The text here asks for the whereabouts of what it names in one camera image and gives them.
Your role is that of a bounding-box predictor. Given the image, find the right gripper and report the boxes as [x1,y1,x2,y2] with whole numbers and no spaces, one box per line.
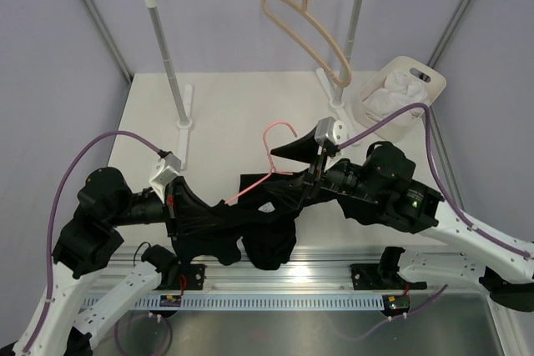
[259,125,385,210]

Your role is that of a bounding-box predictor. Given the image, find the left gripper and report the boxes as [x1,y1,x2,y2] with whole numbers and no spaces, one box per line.
[108,175,225,239]

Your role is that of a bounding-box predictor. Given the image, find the pink wire hanger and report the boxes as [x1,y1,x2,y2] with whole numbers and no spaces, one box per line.
[224,121,297,205]

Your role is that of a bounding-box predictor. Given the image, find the black t shirt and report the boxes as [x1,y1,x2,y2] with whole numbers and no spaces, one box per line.
[173,173,302,271]

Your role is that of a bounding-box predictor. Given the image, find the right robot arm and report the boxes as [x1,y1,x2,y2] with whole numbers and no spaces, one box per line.
[270,128,533,313]

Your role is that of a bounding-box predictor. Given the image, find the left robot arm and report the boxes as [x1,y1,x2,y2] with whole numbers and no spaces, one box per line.
[1,168,213,355]

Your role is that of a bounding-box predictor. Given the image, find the white clothes rack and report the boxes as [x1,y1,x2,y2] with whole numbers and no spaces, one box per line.
[144,0,363,170]

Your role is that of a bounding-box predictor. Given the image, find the white cloth in basket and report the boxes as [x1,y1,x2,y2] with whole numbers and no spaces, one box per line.
[361,71,430,123]

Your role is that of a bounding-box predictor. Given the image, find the white plastic basket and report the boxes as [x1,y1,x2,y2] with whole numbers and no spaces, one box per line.
[352,56,446,128]

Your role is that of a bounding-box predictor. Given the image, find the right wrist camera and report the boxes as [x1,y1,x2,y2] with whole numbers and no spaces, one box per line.
[314,117,348,157]

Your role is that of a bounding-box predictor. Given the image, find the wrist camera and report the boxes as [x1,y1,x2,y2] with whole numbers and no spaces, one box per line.
[149,151,182,203]
[314,117,348,157]

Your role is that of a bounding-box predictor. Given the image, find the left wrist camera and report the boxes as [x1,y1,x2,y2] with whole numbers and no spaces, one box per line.
[149,151,182,203]

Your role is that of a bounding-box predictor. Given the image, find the aluminium mounting rail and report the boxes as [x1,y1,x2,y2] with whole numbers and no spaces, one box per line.
[95,246,493,293]

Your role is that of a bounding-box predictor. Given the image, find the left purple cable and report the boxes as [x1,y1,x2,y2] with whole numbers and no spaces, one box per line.
[20,130,172,353]

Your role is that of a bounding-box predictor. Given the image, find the slotted cable duct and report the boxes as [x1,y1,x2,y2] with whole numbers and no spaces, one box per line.
[83,293,387,312]

